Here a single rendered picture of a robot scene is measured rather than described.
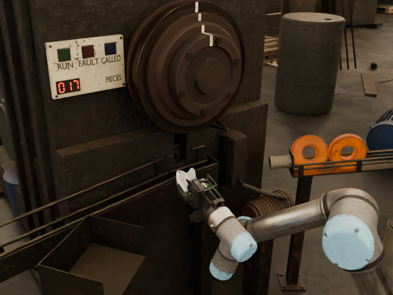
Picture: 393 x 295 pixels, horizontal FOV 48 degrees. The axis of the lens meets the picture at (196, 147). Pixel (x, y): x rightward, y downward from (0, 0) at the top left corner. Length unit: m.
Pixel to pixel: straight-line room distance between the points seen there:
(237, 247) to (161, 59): 0.65
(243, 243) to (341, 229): 0.29
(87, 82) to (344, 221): 0.93
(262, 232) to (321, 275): 1.10
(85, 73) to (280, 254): 1.49
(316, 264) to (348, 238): 1.40
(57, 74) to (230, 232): 0.74
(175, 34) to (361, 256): 0.87
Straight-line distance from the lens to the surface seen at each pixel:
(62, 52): 1.49
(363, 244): 1.10
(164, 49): 1.48
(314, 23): 4.21
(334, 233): 1.10
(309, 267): 2.46
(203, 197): 1.32
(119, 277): 1.44
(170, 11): 1.50
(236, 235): 1.25
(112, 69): 1.58
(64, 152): 1.59
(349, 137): 1.97
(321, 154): 1.99
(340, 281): 2.43
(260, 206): 1.90
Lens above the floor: 1.54
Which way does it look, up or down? 25 degrees down
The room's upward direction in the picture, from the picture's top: 1 degrees clockwise
